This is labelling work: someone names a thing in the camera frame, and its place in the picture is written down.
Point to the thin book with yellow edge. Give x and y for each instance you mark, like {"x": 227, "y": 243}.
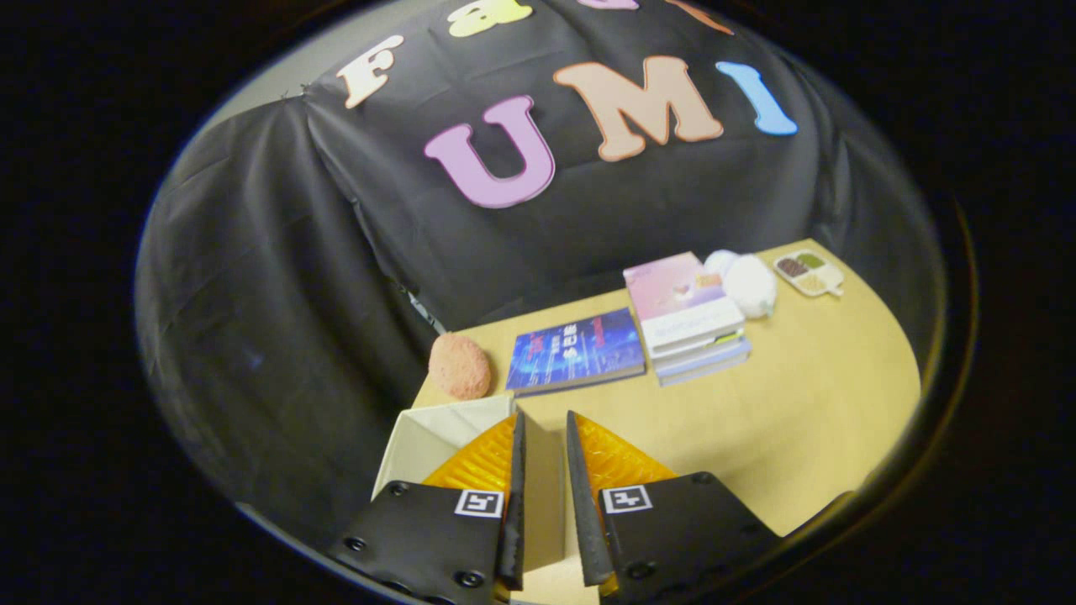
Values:
{"x": 714, "y": 346}

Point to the small white snack tray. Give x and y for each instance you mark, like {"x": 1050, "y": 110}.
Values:
{"x": 809, "y": 273}

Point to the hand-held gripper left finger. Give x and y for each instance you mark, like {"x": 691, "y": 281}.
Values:
{"x": 513, "y": 504}

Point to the blue book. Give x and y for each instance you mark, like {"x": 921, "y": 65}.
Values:
{"x": 576, "y": 349}

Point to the pink book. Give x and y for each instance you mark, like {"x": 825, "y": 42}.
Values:
{"x": 677, "y": 298}

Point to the pink sponge ball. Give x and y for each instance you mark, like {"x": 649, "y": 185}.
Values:
{"x": 460, "y": 366}

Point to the brown cardboard storage box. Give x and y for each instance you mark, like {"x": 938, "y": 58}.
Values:
{"x": 437, "y": 437}

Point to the black backdrop cloth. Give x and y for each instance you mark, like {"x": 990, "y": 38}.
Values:
{"x": 353, "y": 252}

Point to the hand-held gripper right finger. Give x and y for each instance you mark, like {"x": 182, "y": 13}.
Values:
{"x": 584, "y": 504}

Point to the white plush toy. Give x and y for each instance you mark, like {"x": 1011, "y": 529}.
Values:
{"x": 748, "y": 286}

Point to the lavender book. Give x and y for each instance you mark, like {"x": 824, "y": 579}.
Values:
{"x": 706, "y": 365}

